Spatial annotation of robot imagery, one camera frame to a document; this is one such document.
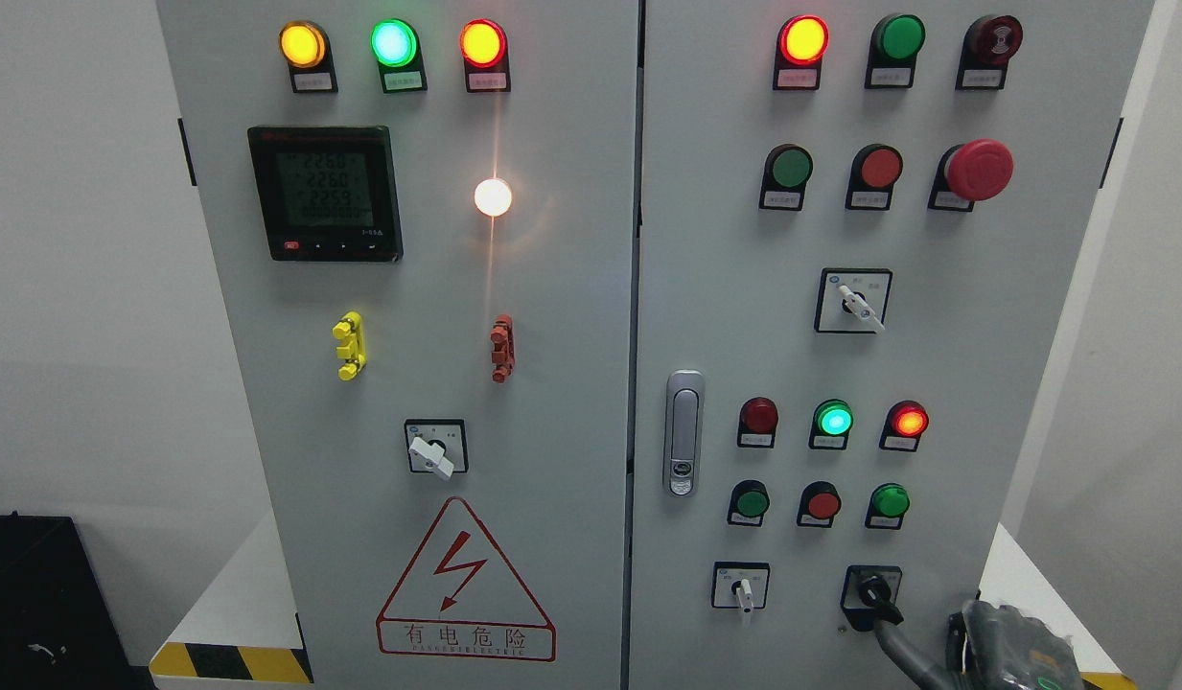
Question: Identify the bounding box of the silver door lock handle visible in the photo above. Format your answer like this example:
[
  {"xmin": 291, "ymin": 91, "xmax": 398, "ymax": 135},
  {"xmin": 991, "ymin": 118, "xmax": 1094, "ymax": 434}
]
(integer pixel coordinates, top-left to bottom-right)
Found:
[{"xmin": 663, "ymin": 370, "xmax": 704, "ymax": 496}]

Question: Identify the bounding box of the green unlit indicator light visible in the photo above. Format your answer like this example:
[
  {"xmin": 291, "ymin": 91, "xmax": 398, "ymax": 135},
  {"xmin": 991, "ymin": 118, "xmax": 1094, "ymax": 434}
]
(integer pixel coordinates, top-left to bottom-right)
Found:
[{"xmin": 864, "ymin": 13, "xmax": 926, "ymax": 90}]

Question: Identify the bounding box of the black box lower left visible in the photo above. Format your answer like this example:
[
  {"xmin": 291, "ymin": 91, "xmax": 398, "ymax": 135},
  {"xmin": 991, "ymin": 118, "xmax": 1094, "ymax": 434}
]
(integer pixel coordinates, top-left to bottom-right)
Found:
[{"xmin": 0, "ymin": 514, "xmax": 139, "ymax": 689}]

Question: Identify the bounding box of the red-orange indicator light right door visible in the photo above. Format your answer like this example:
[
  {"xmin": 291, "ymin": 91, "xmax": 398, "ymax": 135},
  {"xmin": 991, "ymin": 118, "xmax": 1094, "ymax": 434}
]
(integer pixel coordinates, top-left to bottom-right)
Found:
[{"xmin": 772, "ymin": 14, "xmax": 830, "ymax": 91}]

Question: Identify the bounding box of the white selector switch lower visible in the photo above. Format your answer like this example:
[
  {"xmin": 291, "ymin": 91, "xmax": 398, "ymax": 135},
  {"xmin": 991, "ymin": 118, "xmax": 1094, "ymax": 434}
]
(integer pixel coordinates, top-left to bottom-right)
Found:
[{"xmin": 710, "ymin": 561, "xmax": 771, "ymax": 626}]

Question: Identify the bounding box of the red electric hazard warning sticker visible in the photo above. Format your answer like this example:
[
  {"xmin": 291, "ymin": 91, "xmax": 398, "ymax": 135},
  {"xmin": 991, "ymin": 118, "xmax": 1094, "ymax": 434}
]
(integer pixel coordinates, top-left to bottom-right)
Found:
[{"xmin": 377, "ymin": 496, "xmax": 557, "ymax": 662}]

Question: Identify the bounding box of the yellow terminal connector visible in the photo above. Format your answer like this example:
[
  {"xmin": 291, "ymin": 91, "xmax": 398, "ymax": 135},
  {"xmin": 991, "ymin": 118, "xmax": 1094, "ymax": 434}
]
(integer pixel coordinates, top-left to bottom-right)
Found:
[{"xmin": 332, "ymin": 310, "xmax": 366, "ymax": 380}]

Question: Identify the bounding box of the white selector switch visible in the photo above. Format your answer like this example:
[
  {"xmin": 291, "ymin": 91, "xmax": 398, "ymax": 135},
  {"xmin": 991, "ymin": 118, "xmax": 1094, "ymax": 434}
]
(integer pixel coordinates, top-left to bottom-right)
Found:
[
  {"xmin": 710, "ymin": 561, "xmax": 771, "ymax": 626},
  {"xmin": 814, "ymin": 267, "xmax": 892, "ymax": 334}
]

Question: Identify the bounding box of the red push button upper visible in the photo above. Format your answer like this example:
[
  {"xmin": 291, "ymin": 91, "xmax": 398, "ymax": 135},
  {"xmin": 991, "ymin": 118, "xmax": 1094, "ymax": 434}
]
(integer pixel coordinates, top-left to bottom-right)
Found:
[{"xmin": 845, "ymin": 144, "xmax": 903, "ymax": 211}]

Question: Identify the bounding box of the green lit indicator middle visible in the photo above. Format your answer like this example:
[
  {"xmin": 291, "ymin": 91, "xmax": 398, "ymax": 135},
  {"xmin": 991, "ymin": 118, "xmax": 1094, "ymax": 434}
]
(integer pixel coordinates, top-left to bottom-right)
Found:
[{"xmin": 808, "ymin": 399, "xmax": 855, "ymax": 450}]

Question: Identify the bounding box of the red indicator light right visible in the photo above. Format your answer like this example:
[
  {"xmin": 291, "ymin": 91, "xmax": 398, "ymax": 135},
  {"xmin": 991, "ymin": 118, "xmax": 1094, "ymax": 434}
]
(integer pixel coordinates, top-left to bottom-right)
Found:
[{"xmin": 878, "ymin": 399, "xmax": 931, "ymax": 451}]

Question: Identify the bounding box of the white selector switch upper right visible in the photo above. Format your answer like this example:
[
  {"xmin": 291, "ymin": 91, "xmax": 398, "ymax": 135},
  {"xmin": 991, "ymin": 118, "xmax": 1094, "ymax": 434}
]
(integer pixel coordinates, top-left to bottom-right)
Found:
[{"xmin": 814, "ymin": 267, "xmax": 892, "ymax": 334}]

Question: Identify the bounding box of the red-orange indicator light door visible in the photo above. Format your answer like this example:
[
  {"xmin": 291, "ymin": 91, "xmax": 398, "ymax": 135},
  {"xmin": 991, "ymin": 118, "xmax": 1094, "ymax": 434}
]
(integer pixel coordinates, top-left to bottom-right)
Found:
[
  {"xmin": 772, "ymin": 14, "xmax": 830, "ymax": 91},
  {"xmin": 459, "ymin": 17, "xmax": 511, "ymax": 93}
]

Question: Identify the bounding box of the green lit indicator light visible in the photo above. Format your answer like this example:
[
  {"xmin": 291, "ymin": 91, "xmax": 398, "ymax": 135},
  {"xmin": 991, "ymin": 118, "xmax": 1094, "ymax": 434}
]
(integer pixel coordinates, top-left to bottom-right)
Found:
[{"xmin": 370, "ymin": 18, "xmax": 428, "ymax": 93}]

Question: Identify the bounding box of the black digital power meter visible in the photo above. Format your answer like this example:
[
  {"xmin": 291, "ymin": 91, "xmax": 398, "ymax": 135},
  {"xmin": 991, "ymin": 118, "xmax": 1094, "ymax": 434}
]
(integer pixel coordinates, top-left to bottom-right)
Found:
[{"xmin": 247, "ymin": 126, "xmax": 404, "ymax": 263}]

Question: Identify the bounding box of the red push button lower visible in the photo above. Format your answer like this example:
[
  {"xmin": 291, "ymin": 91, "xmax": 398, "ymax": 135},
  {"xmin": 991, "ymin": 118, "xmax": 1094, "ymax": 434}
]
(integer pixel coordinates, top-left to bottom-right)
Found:
[{"xmin": 795, "ymin": 481, "xmax": 842, "ymax": 529}]

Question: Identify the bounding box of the black rotary knob switch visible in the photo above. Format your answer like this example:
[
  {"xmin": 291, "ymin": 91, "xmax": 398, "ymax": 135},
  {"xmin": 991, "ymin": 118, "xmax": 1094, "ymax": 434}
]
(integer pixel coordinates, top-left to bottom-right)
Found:
[{"xmin": 840, "ymin": 564, "xmax": 903, "ymax": 633}]

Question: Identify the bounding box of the dark red indicator light left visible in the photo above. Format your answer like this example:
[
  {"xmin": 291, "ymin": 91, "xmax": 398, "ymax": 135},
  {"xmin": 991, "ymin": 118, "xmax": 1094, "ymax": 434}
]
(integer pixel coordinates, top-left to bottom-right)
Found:
[{"xmin": 736, "ymin": 397, "xmax": 779, "ymax": 449}]

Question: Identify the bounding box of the red emergency stop mushroom button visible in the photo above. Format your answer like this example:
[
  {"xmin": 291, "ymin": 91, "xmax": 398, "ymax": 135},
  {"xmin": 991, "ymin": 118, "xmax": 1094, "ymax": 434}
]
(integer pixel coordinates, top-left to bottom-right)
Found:
[{"xmin": 927, "ymin": 137, "xmax": 1014, "ymax": 213}]

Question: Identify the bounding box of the grey cabinet left door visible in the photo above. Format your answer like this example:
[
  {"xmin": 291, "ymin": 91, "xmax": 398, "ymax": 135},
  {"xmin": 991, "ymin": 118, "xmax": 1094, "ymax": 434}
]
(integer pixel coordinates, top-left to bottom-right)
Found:
[{"xmin": 158, "ymin": 1, "xmax": 639, "ymax": 689}]

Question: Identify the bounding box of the grey cabinet door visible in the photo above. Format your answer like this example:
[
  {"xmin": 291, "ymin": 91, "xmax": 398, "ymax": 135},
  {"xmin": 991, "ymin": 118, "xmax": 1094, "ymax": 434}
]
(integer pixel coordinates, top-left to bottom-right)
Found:
[
  {"xmin": 158, "ymin": 1, "xmax": 639, "ymax": 689},
  {"xmin": 626, "ymin": 1, "xmax": 1154, "ymax": 689}
]

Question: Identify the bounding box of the white selector switch left door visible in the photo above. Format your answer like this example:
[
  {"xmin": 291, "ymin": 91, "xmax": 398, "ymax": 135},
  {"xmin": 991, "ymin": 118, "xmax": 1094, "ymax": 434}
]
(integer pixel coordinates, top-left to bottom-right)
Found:
[{"xmin": 404, "ymin": 418, "xmax": 469, "ymax": 481}]

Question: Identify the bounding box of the red terminal connector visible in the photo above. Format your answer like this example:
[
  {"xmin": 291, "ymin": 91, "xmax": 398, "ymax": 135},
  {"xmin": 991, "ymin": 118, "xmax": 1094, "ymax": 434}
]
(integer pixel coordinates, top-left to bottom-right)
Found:
[{"xmin": 489, "ymin": 313, "xmax": 517, "ymax": 384}]

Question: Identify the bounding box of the green push button lower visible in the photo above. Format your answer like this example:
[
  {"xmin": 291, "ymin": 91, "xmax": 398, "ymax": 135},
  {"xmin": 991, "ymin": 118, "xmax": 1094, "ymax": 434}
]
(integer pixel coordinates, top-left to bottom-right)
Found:
[{"xmin": 727, "ymin": 479, "xmax": 771, "ymax": 527}]

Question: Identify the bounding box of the white platform hazard striped base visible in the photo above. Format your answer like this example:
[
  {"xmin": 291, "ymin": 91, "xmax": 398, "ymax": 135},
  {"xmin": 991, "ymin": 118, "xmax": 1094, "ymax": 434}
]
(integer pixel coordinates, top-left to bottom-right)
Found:
[{"xmin": 150, "ymin": 514, "xmax": 1135, "ymax": 689}]

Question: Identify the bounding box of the red-orange indicator light left door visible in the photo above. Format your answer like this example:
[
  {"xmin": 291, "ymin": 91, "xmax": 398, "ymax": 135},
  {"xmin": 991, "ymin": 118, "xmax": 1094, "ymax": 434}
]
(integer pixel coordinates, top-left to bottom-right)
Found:
[{"xmin": 459, "ymin": 17, "xmax": 511, "ymax": 93}]

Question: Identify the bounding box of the green push button upper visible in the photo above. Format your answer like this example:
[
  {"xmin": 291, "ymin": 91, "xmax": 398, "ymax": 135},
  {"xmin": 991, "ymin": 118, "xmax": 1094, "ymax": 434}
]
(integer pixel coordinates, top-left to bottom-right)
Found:
[{"xmin": 758, "ymin": 144, "xmax": 814, "ymax": 213}]

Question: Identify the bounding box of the yellow indicator light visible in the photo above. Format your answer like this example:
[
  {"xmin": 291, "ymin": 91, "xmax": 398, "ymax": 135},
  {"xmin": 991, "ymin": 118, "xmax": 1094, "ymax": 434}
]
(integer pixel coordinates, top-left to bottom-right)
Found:
[{"xmin": 278, "ymin": 19, "xmax": 339, "ymax": 93}]

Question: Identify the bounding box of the red push button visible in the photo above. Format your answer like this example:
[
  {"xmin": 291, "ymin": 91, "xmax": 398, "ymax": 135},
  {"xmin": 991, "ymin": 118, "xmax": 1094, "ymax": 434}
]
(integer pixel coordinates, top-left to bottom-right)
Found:
[
  {"xmin": 795, "ymin": 481, "xmax": 842, "ymax": 529},
  {"xmin": 845, "ymin": 144, "xmax": 903, "ymax": 211}
]

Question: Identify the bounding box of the red buzzer alarm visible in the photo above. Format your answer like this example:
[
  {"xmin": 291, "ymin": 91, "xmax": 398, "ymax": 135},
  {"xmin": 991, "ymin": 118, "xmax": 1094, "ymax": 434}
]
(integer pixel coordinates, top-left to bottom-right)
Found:
[{"xmin": 955, "ymin": 14, "xmax": 1022, "ymax": 91}]

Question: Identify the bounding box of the green illuminated push button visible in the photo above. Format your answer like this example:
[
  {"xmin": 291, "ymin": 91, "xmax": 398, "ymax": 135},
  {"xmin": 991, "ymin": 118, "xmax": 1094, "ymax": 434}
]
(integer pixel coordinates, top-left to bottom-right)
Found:
[{"xmin": 864, "ymin": 482, "xmax": 913, "ymax": 530}]

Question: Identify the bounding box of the white glowing indicator light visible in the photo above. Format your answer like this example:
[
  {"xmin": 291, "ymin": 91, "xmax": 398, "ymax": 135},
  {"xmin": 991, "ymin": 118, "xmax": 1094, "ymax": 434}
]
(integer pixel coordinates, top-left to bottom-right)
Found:
[{"xmin": 473, "ymin": 176, "xmax": 515, "ymax": 219}]

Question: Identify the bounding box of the grey cabinet right door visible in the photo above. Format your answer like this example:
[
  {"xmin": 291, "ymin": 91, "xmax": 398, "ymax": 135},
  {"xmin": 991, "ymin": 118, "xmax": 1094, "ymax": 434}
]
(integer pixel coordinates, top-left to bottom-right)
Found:
[{"xmin": 626, "ymin": 1, "xmax": 1154, "ymax": 689}]

